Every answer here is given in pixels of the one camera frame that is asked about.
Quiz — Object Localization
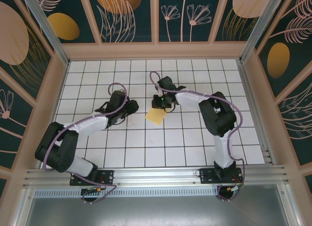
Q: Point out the yellow square paper sheet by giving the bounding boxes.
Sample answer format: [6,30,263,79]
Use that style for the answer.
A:
[145,108,168,126]

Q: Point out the grey metal shelf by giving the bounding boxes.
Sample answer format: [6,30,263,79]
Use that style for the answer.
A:
[14,187,303,226]

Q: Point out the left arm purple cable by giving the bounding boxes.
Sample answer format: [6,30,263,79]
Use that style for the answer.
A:
[42,82,129,205]

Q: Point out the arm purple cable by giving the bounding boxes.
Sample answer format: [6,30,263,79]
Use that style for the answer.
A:
[42,82,129,205]
[149,71,246,203]

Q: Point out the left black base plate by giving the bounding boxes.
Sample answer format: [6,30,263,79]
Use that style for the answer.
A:
[70,169,115,187]

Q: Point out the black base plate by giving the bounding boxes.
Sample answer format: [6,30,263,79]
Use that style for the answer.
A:
[70,169,115,187]
[199,168,244,185]

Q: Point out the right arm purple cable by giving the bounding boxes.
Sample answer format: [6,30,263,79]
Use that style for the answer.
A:
[149,71,246,203]

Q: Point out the long aluminium mounting rail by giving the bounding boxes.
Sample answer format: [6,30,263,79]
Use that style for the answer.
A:
[23,164,291,188]

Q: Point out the aluminium side rail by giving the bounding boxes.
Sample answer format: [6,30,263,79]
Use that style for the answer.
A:
[237,60,277,166]

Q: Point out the slotted grey cable duct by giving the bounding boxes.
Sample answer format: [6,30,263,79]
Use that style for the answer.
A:
[34,188,220,198]

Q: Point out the aluminium frame post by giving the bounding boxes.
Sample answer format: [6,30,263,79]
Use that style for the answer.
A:
[19,0,70,66]
[240,0,286,63]

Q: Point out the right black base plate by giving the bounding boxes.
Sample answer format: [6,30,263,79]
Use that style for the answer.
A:
[199,168,244,185]

